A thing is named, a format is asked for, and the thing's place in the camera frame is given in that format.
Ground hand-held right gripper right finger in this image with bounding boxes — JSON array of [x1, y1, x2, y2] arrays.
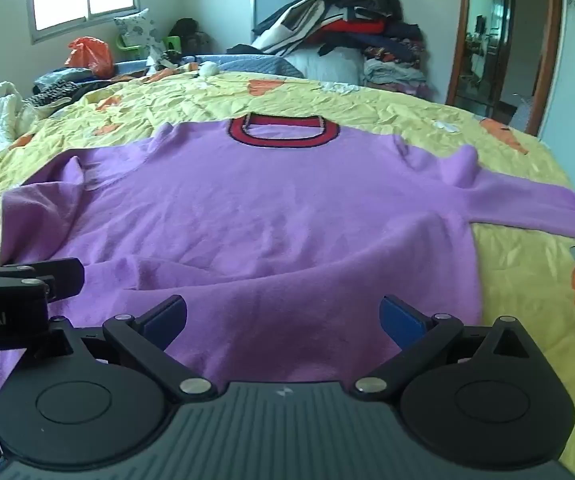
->
[[356, 297, 543, 401]]

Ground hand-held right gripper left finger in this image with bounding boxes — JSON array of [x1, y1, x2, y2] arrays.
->
[[50, 296, 217, 402]]

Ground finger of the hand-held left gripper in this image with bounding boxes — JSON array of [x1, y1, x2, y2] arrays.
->
[[0, 258, 86, 306]]

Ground purple sweater with red collar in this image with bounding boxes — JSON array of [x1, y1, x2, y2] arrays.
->
[[0, 111, 575, 411]]

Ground dark striped clothes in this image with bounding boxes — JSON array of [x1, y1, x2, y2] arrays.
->
[[32, 67, 113, 108]]

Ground pile of clothes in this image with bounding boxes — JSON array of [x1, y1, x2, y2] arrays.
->
[[228, 0, 431, 98]]

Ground yellow carrot-print bedspread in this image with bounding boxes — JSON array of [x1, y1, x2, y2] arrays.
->
[[0, 72, 575, 480]]

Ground white quilted cloth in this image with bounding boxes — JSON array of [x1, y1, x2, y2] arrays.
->
[[0, 81, 43, 153]]

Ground orange plastic bag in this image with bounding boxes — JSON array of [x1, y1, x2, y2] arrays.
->
[[65, 36, 116, 78]]

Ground green plastic chair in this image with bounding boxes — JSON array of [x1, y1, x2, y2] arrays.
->
[[115, 34, 183, 56]]

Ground white basket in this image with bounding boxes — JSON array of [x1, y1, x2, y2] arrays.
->
[[510, 92, 538, 133]]

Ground floral pillow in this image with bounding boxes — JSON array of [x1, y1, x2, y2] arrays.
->
[[114, 8, 161, 56]]

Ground blue quilt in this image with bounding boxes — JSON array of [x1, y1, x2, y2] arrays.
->
[[118, 52, 303, 78]]

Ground dark bag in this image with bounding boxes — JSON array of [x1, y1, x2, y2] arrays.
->
[[168, 18, 213, 56]]

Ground grey monitor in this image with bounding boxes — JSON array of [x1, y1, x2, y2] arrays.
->
[[250, 0, 308, 31]]

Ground wooden door frame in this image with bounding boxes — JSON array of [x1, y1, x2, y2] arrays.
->
[[446, 0, 563, 136]]

